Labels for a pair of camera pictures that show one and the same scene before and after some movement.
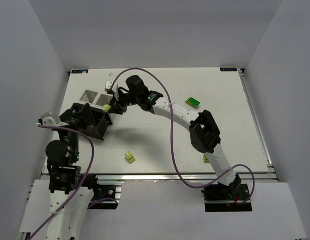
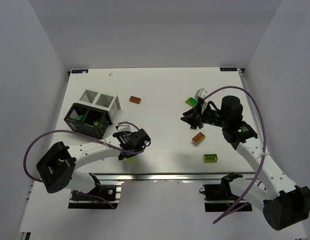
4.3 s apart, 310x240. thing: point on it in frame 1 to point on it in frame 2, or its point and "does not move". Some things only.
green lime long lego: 192,102 does not move
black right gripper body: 120,100 to 199,116
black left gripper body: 78,119 to 126,152
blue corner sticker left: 79,71 does not move
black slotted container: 93,121 does not move
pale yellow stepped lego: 129,157 does not move
